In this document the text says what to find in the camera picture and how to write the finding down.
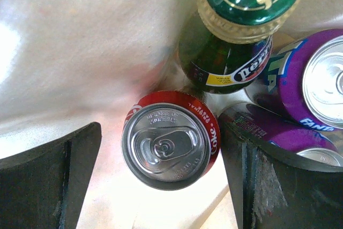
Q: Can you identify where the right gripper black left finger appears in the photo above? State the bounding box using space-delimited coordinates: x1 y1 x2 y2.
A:
1 122 102 228

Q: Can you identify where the green glass bottle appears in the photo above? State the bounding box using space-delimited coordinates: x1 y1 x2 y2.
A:
178 0 299 94

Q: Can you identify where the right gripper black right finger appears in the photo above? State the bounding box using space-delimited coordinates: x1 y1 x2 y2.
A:
219 118 342 228

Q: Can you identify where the red can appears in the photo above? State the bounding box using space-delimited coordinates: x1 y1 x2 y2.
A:
121 91 221 190

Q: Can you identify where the beige canvas tote bag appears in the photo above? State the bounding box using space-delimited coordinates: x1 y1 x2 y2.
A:
0 0 343 229

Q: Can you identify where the purple can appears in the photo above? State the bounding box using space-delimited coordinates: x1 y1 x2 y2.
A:
253 28 343 130
219 102 342 167

